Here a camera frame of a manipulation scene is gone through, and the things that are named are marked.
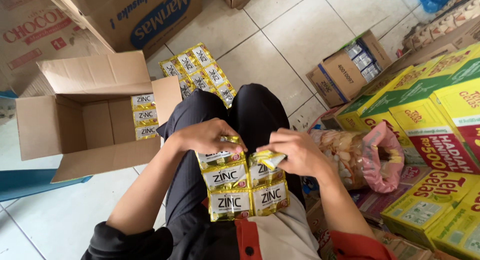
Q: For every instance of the person's left hand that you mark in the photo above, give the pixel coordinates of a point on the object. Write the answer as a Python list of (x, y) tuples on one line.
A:
[(202, 136)]

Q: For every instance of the person's right hand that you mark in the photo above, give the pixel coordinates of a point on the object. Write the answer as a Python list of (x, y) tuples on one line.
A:
[(300, 154)]

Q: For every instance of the yellow shampoo sachet strip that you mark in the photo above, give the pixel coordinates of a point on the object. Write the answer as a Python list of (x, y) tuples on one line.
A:
[(240, 192)]

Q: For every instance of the pink bag of white crackers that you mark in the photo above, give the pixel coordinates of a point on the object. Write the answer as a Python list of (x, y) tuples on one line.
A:
[(356, 158)]

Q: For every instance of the yellow sachets standing upright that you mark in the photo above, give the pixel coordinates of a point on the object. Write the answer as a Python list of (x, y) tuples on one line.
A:
[(144, 117)]

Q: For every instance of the person's black trousers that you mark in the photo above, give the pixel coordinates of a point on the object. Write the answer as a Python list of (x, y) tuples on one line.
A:
[(258, 109)]

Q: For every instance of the pile of yellow sachet strips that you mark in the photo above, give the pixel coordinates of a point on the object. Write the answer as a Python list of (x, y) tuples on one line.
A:
[(198, 72)]

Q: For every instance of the small carton with blue stripe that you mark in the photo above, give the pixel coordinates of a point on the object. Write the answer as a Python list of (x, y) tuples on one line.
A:
[(341, 77)]

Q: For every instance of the open empty brown cardboard box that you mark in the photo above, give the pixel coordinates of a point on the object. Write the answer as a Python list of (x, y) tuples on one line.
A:
[(93, 117)]

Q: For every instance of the silver sachets bundle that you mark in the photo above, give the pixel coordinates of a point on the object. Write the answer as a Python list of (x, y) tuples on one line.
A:
[(363, 61)]

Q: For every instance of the large carton with blue print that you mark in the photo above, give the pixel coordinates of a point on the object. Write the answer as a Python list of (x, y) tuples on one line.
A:
[(138, 15)]

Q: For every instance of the stack of yellow green cartons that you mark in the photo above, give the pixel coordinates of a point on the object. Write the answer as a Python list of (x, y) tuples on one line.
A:
[(431, 113)]

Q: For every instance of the stack of yellow tea boxes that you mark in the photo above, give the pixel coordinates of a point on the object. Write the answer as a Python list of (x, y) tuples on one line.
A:
[(435, 211)]

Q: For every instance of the blue plastic board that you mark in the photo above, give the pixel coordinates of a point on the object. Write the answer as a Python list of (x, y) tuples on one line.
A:
[(33, 183)]

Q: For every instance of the stack of egg trays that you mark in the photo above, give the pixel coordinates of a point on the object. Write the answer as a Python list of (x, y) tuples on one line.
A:
[(444, 25)]

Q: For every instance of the large carton with red print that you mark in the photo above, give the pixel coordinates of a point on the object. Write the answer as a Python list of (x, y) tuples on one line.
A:
[(33, 38)]

